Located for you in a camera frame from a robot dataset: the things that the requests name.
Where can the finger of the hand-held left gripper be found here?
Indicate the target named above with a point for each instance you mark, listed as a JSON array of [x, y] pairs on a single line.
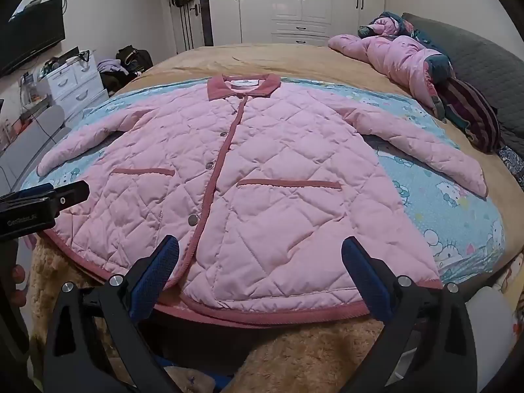
[[67, 196]]

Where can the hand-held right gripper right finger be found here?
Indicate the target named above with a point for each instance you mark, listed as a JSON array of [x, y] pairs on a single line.
[[364, 274]]

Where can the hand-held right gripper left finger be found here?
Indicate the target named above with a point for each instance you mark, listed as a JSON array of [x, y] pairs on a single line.
[[161, 270]]

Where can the pink quilted jacket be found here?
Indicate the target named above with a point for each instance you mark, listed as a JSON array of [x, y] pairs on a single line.
[[286, 172]]

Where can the dark clothes pile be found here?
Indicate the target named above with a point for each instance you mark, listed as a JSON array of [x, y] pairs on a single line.
[[114, 81]]

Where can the person's left hand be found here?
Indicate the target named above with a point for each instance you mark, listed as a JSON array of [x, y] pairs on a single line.
[[18, 282]]

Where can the blue cartoon printed blanket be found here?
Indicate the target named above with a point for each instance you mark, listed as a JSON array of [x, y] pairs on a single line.
[[430, 196]]

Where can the white drawer chest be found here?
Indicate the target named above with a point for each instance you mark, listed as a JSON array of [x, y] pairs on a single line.
[[73, 84]]

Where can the purple cloth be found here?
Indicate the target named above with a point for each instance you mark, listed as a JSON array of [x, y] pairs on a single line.
[[108, 65]]

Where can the black bag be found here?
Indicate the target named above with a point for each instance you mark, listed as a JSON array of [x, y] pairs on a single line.
[[135, 59]]

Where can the black television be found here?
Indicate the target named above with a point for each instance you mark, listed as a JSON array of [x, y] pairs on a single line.
[[32, 37]]

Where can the dark patterned cloth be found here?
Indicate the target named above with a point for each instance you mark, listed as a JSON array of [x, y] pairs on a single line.
[[511, 168]]

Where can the pink crumpled duvet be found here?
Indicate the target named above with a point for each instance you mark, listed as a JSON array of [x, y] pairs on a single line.
[[393, 61]]

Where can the white door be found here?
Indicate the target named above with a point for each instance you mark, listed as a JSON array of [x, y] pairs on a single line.
[[202, 8]]

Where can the bed with tan cover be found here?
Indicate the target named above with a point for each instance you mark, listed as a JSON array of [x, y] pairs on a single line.
[[266, 59]]

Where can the grey quilted headboard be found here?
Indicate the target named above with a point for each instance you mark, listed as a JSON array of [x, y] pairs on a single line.
[[483, 61]]

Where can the white wardrobe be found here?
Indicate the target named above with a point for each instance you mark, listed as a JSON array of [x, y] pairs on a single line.
[[286, 0]]

